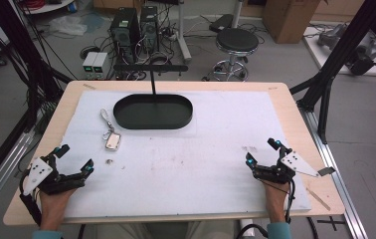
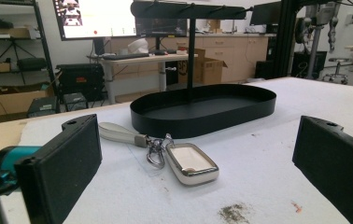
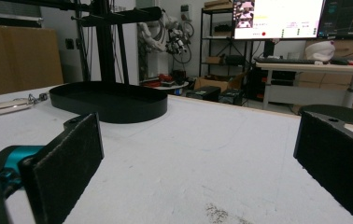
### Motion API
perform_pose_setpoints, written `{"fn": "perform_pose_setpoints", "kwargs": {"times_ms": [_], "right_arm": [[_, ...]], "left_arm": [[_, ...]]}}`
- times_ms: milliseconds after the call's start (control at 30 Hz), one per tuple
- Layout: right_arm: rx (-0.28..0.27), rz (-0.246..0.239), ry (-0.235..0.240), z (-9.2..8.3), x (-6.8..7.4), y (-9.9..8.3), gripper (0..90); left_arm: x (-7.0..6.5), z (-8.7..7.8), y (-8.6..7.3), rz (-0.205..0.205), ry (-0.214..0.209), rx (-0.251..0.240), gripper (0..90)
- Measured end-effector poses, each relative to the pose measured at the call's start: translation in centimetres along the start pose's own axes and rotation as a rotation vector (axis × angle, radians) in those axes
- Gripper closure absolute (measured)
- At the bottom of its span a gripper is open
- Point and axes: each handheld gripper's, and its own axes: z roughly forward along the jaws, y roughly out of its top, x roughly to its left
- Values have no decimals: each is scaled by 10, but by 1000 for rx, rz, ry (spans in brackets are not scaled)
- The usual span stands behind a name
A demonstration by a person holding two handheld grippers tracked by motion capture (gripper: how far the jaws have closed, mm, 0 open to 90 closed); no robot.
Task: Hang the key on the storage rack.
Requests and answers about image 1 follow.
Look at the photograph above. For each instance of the black frame strut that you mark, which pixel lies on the black frame strut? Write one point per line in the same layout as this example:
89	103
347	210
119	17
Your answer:
338	56
20	43

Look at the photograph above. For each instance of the white bench power supply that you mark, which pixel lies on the white bench power supply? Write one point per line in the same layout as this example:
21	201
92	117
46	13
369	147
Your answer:
89	64
101	65

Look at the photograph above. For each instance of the clear plastic bag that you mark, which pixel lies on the clear plastic bag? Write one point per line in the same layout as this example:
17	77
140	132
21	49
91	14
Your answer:
68	26

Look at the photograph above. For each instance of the person's right hand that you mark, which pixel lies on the person's right hand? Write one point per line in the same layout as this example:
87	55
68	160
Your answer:
275	199

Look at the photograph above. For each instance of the person's legs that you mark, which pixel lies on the person's legs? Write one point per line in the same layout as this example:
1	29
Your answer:
162	230

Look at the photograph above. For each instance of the thin wooden stick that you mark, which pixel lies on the thin wooden stick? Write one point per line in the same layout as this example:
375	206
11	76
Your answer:
318	199

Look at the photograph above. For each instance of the black oval tray hanger stand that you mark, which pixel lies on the black oval tray hanger stand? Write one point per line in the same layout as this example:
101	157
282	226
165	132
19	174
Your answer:
152	113

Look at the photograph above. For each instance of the black tape piece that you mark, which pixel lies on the black tape piece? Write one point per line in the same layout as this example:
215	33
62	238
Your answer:
327	171

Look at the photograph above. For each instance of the brown cardboard box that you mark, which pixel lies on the brown cardboard box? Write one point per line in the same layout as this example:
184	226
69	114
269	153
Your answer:
288	20

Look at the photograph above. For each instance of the white table mat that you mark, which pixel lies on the white table mat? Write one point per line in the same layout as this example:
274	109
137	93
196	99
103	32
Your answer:
182	172

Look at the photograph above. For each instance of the grey robot device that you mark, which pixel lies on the grey robot device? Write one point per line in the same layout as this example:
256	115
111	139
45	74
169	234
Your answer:
363	49

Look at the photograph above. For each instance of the large black computer tower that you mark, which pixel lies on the large black computer tower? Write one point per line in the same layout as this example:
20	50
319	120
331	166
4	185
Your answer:
124	33

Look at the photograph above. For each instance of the white floor board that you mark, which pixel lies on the white floor board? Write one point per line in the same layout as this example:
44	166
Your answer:
322	54

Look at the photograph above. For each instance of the slim black computer tower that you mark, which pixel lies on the slim black computer tower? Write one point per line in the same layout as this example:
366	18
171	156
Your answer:
149	28

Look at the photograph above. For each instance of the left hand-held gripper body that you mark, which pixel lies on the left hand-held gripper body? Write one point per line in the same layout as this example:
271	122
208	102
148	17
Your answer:
37	171

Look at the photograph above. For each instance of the black round stool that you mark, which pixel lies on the black round stool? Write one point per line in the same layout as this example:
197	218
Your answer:
237	41

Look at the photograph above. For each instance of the grey metal table leg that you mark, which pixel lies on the grey metal table leg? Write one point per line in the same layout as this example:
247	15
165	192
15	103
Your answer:
183	36

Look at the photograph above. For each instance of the black flat floor pad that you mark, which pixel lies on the black flat floor pad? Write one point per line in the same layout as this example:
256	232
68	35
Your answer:
221	22

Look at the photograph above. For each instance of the person's left hand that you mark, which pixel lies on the person's left hand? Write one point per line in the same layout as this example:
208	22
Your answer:
55	205

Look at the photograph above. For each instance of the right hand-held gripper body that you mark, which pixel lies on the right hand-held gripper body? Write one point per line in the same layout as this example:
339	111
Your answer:
295	163

